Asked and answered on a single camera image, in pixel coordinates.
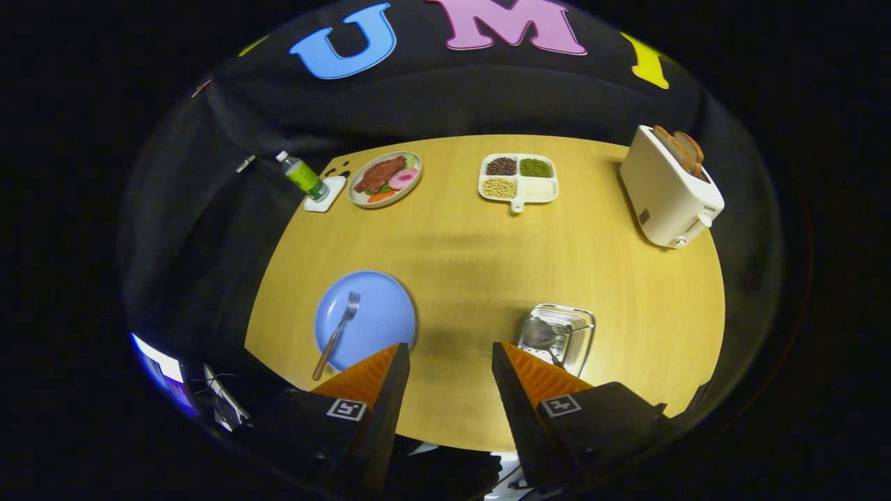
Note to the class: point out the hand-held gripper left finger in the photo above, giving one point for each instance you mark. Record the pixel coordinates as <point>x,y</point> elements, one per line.
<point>383,431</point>

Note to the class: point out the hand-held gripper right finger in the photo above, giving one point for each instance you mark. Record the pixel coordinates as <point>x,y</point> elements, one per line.
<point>522,417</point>

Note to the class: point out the clear glass tray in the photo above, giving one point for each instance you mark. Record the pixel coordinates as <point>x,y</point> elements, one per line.
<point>581,341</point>

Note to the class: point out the blue round plate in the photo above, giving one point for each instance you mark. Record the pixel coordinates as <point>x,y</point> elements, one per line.
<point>379,313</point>

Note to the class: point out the bright monitor screen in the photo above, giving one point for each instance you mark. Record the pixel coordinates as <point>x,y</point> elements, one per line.
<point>163,369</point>

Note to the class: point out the white divided tray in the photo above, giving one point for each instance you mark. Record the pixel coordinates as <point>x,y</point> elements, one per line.
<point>539,189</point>

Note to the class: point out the heap of pale yellow beans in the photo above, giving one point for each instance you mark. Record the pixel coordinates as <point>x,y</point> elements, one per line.
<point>500,188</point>

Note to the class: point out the orange carrot piece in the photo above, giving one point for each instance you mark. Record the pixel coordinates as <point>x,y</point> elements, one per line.
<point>381,197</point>

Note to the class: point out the grey food plate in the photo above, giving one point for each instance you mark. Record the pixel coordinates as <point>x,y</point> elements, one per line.
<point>401,197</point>

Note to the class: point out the white square coaster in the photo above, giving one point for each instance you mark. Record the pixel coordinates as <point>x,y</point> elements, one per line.
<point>333,195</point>

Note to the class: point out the heap of green beans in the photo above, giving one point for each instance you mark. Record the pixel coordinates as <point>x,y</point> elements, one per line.
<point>536,168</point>

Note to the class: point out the heap of dark brown beans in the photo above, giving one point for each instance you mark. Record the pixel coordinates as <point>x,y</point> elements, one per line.
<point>501,166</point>

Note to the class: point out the pink round slice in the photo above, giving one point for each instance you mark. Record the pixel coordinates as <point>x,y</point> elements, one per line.
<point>402,179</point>

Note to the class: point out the brown steak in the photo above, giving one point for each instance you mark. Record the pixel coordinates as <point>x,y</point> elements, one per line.
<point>379,175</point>

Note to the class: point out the white toaster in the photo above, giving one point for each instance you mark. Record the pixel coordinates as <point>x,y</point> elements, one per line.
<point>661,195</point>

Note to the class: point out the clear bottle with green label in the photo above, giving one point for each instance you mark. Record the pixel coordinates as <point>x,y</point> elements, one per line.
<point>304,177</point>

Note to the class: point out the white clip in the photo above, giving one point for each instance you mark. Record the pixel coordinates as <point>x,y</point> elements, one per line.
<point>245,163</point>

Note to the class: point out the brown bread slice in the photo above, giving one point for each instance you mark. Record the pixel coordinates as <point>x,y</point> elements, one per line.
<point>668,142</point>
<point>692,147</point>

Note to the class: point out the orange clip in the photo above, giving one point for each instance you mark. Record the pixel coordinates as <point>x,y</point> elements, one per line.
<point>202,87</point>

